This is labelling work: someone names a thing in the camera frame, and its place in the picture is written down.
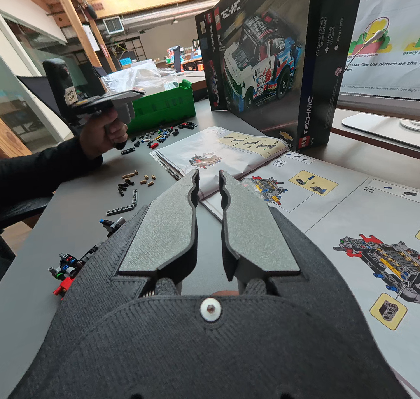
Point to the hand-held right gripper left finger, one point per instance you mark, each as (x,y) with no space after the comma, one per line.
(160,238)

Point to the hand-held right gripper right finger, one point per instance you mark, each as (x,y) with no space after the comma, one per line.
(259,238)

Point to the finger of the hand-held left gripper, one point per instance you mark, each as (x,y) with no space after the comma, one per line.
(129,93)
(126,99)

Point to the scatter of small lego pins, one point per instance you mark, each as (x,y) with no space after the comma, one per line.
(159,132)

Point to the person's left forearm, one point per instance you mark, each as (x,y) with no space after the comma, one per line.
(39,175)

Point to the grey L-shaped lego beam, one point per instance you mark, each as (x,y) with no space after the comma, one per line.
(119,210)

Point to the small black blue lego assembly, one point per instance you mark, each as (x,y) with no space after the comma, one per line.
(113,225)

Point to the black lego beam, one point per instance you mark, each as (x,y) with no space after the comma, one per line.
(128,151)

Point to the cluster of tan lego pins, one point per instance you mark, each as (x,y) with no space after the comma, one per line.
(150,184)

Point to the cluster of black lego pins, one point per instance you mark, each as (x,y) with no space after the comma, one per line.
(126,184)

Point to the black and red lego assembly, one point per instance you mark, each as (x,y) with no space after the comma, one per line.
(187,125)

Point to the multicolour lego assembly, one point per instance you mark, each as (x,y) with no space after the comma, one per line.
(69,264)

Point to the folded lego instruction booklet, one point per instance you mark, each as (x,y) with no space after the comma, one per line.
(213,149)

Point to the large black lego set box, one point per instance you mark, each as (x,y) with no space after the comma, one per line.
(279,60)

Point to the person's left hand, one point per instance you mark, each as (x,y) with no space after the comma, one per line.
(95,136)

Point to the clear plastic bags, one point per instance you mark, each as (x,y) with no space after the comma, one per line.
(141,77)

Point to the green plastic bin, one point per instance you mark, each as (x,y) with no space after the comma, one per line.
(164,110)

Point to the white paper sheet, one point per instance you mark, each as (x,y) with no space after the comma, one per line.
(90,37)

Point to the distant black monitor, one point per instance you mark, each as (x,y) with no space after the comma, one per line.
(176,59)

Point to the distant cluttered worktables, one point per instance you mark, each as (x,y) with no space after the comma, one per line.
(193,55)

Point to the large open instruction manual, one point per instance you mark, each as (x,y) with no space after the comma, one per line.
(344,208)

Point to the white desk mat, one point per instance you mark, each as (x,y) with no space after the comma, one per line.
(370,124)

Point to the white monitor stand base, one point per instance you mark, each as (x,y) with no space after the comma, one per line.
(411,124)

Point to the computer monitor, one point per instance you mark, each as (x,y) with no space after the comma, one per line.
(393,70)

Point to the small white microphone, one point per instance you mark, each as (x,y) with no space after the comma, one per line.
(377,34)

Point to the wooden support post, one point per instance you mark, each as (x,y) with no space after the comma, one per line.
(75,21)

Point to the wall air conditioner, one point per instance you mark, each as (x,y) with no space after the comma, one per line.
(114,24)

